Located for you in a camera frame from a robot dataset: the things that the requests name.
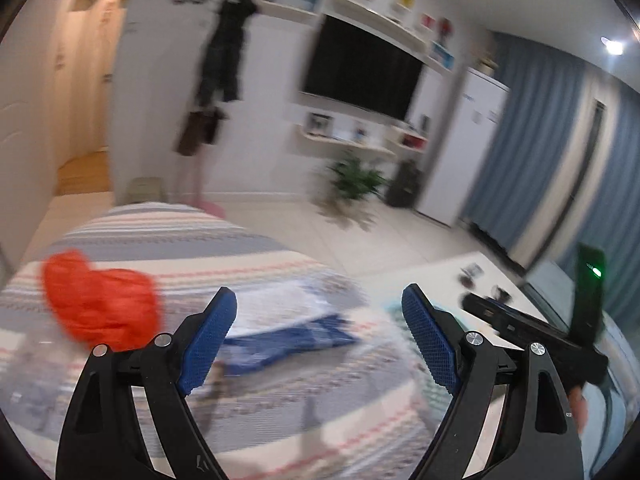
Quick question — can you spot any red cloth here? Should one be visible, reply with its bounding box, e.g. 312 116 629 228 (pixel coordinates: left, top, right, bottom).
41 249 162 353

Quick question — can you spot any white coffee table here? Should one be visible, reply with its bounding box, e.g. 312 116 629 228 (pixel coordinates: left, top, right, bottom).
350 250 533 480

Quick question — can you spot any green potted floor plant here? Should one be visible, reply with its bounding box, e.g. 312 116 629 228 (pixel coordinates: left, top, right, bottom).
320 155 388 213

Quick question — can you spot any black jacket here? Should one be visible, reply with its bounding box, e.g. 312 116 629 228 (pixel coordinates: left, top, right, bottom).
195 0 258 106

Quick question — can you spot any black acoustic guitar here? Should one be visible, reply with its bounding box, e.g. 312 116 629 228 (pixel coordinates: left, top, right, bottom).
387 160 421 208

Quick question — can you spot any blue curtain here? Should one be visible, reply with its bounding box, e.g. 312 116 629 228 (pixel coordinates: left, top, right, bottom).
557 95 640 311
460 32 593 261

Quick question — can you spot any low curved white wall shelf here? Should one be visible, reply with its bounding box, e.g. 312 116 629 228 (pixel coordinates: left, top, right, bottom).
299 125 396 157

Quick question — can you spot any white refrigerator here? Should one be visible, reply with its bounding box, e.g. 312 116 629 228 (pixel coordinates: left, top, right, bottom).
417 67 511 228

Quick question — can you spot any white coat rack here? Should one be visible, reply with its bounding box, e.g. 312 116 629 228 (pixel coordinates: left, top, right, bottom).
177 0 228 211

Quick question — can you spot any brown handbag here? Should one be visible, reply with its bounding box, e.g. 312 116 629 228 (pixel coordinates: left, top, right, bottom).
174 107 221 157

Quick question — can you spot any white door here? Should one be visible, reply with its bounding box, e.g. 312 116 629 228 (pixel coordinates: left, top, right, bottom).
0 25 76 271

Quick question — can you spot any striped woven blanket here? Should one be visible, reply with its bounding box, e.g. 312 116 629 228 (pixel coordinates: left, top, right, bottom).
0 202 453 480

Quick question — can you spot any long curved white wall shelf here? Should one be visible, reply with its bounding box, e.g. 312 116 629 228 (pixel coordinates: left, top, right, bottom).
327 0 453 73

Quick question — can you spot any butterfly picture frame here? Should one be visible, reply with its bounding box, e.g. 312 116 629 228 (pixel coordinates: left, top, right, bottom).
307 112 335 136

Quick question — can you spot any small blue box shelf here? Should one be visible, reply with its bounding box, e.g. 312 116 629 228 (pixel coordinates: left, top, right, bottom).
430 42 456 68

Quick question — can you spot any wall-mounted television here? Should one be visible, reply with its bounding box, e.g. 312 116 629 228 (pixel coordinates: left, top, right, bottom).
304 14 425 122

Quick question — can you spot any person's right hand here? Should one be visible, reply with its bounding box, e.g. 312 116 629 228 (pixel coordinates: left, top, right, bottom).
570 385 590 433

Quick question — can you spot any white and red box shelf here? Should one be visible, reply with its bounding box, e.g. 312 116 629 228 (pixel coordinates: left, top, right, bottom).
395 127 430 151

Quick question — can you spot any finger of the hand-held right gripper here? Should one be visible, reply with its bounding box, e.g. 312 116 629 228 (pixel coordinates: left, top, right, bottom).
462 294 521 335

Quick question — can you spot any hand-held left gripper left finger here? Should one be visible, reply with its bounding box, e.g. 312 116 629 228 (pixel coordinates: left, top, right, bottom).
55 286 238 480

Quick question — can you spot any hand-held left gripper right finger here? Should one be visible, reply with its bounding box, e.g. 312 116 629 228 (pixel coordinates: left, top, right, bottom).
401 282 583 480

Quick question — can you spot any blue and white cloth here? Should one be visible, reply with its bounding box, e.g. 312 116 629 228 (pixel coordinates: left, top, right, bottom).
222 280 362 376

